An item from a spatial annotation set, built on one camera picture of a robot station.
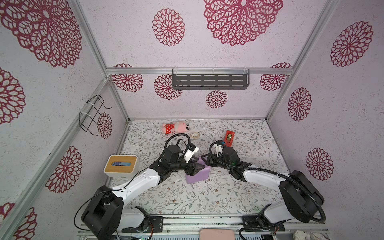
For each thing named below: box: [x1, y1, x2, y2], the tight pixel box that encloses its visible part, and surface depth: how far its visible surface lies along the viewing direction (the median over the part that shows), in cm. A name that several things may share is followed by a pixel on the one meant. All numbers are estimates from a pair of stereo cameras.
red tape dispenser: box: [224, 130, 235, 147], surface depth 103 cm
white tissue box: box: [103, 154, 140, 178], surface depth 92 cm
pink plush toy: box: [162, 121, 191, 135], surface depth 110 cm
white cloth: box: [292, 230, 330, 240], surface depth 70 cm
